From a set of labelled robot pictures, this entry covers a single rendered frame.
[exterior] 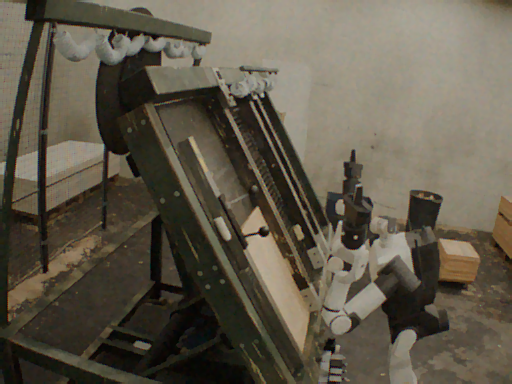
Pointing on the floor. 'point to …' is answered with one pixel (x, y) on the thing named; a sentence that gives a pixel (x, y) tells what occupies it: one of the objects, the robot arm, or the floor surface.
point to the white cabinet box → (293, 99)
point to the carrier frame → (88, 370)
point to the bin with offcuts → (423, 209)
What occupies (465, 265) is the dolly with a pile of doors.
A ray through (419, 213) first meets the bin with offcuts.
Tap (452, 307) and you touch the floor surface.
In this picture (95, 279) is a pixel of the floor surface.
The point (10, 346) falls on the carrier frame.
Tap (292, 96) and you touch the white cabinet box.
